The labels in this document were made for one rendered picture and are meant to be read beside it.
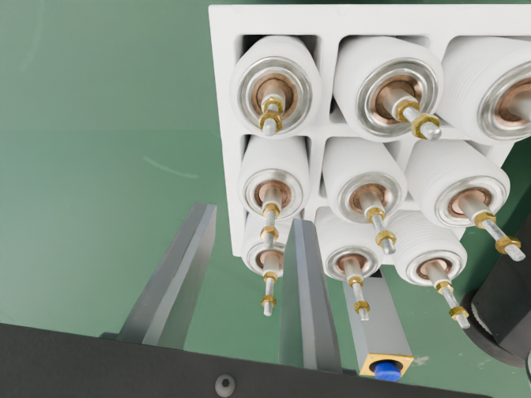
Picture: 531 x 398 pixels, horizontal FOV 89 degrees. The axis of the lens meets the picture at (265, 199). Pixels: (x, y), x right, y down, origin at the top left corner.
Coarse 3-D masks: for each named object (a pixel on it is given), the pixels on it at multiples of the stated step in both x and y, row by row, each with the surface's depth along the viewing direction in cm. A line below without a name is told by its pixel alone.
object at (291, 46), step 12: (264, 36) 35; (276, 36) 30; (288, 36) 32; (252, 48) 26; (264, 48) 25; (276, 48) 25; (288, 48) 25; (300, 48) 27; (240, 60) 26; (252, 60) 25; (300, 60) 25; (312, 60) 27; (240, 72) 26; (312, 72) 26; (312, 84) 26; (312, 108) 28; (240, 120) 29; (252, 132) 30; (288, 132) 29
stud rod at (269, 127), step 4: (272, 104) 24; (268, 108) 23; (272, 108) 23; (276, 108) 23; (268, 120) 20; (272, 120) 20; (264, 124) 20; (268, 124) 20; (272, 124) 20; (276, 124) 21; (264, 128) 20; (268, 128) 20; (272, 128) 20; (276, 128) 20; (264, 132) 20; (268, 132) 20; (272, 132) 20; (268, 136) 20
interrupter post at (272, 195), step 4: (272, 188) 33; (276, 188) 33; (268, 192) 33; (272, 192) 33; (276, 192) 33; (280, 192) 33; (264, 196) 33; (268, 196) 32; (272, 196) 32; (276, 196) 32; (280, 196) 33; (264, 200) 32; (268, 200) 31; (272, 200) 31; (276, 200) 31; (280, 200) 32; (264, 204) 31; (268, 204) 31; (276, 204) 31; (280, 204) 32; (280, 208) 31
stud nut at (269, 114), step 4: (264, 112) 21; (268, 112) 21; (272, 112) 21; (276, 112) 21; (260, 116) 21; (264, 116) 21; (268, 116) 21; (272, 116) 21; (276, 116) 21; (280, 116) 21; (260, 120) 21; (264, 120) 21; (276, 120) 21; (280, 120) 21; (260, 124) 21; (280, 124) 21; (260, 128) 21; (280, 128) 21; (276, 132) 21
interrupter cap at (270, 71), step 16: (256, 64) 25; (272, 64) 25; (288, 64) 25; (240, 80) 26; (256, 80) 26; (272, 80) 26; (288, 80) 26; (304, 80) 26; (240, 96) 27; (256, 96) 27; (288, 96) 27; (304, 96) 27; (240, 112) 28; (256, 112) 28; (288, 112) 28; (304, 112) 28; (256, 128) 29; (288, 128) 29
